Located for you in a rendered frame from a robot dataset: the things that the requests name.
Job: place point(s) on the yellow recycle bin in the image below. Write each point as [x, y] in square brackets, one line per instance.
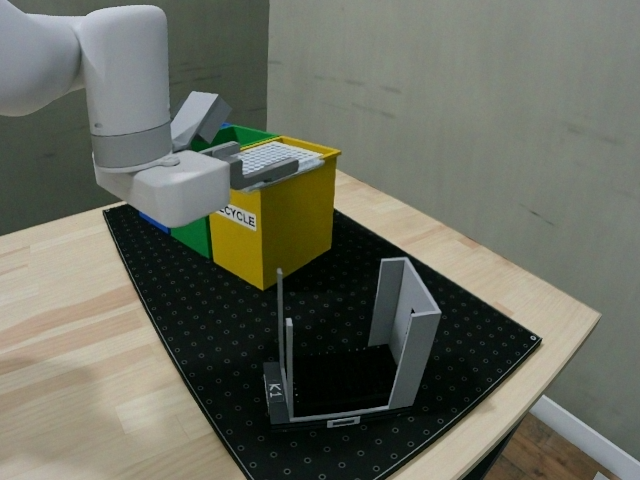
[284, 226]

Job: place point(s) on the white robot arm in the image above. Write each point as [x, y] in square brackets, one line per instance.
[120, 56]

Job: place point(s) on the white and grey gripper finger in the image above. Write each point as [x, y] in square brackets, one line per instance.
[228, 148]
[269, 172]

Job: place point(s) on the blue bin with label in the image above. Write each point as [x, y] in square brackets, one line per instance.
[159, 225]

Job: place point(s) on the green bin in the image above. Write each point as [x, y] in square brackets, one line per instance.
[197, 235]

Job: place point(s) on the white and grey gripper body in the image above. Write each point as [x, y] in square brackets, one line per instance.
[174, 190]

